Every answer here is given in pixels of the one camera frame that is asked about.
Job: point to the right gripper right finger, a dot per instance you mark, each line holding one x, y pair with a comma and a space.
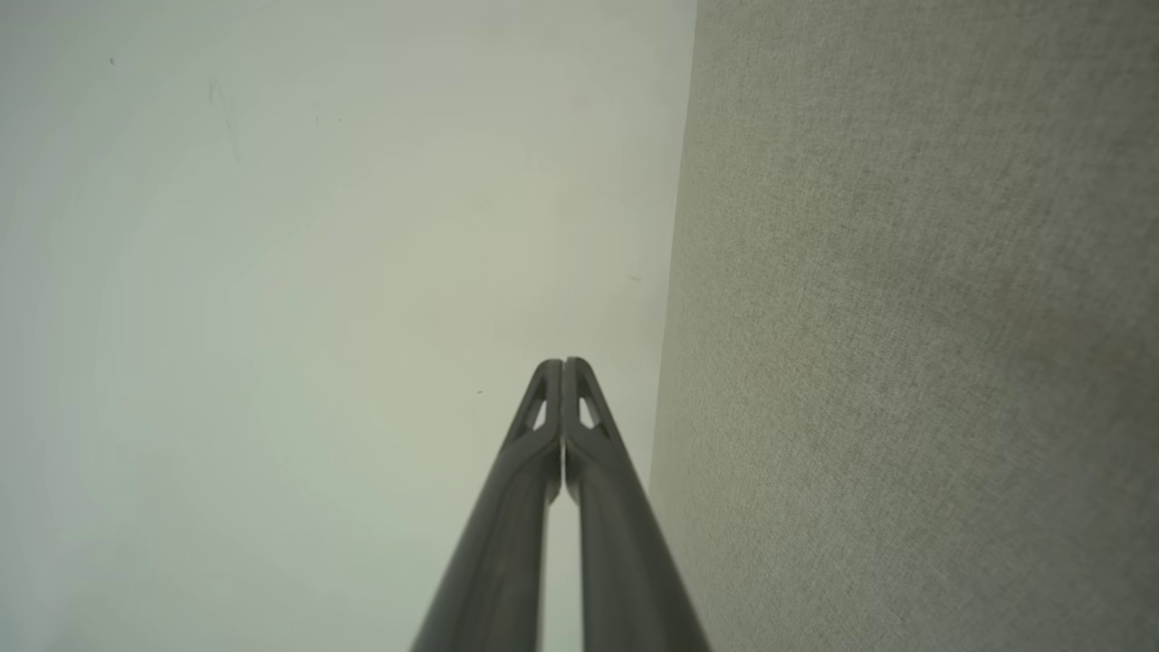
625, 561

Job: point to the grey fabric sofa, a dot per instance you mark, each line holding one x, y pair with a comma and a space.
905, 317

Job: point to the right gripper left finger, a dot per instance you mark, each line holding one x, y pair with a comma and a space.
507, 543

